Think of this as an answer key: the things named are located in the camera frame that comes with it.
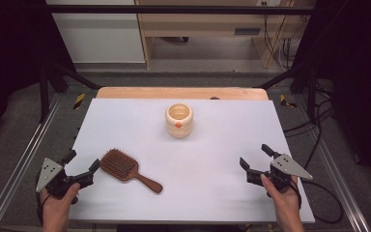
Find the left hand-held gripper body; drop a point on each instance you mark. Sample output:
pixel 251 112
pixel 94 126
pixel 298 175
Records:
pixel 54 180

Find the cream ceramic cup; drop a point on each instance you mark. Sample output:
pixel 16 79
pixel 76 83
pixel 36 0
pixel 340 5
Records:
pixel 179 127

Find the light wooden desk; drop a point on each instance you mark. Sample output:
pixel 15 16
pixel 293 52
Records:
pixel 203 22

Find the white cabinet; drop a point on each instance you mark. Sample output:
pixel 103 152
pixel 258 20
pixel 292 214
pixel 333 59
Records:
pixel 99 35

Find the person's right hand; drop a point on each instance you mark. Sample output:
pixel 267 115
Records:
pixel 285 203

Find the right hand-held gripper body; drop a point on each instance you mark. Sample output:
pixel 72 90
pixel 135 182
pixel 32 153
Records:
pixel 283 169

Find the white table board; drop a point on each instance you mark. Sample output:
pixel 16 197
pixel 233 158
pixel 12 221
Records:
pixel 190 167

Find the person's left hand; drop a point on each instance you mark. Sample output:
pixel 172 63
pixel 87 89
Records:
pixel 58 206

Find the black metal stand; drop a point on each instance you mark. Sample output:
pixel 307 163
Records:
pixel 311 93
pixel 44 93

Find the dark curtain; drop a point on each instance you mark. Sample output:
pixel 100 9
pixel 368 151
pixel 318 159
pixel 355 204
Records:
pixel 9 58
pixel 360 80

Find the black horizontal frame bar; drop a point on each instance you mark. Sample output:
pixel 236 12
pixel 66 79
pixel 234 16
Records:
pixel 174 9

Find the light wooden table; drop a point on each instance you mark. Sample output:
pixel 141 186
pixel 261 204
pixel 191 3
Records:
pixel 141 92

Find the aluminium floor rail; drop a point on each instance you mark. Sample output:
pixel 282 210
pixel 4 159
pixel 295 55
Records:
pixel 22 158
pixel 335 167

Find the brown wooden hairbrush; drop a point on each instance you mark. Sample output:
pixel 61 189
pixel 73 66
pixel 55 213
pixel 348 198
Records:
pixel 119 166

